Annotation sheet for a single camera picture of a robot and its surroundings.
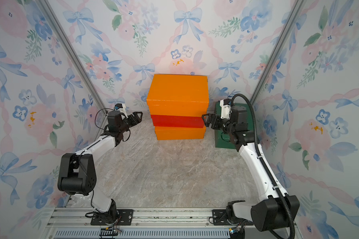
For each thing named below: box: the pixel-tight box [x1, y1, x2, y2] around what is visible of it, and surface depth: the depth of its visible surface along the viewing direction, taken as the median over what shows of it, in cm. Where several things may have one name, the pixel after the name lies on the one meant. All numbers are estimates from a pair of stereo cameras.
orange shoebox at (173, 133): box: [154, 125, 207, 141], surface depth 103 cm
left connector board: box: [99, 228, 119, 237], surface depth 74 cm
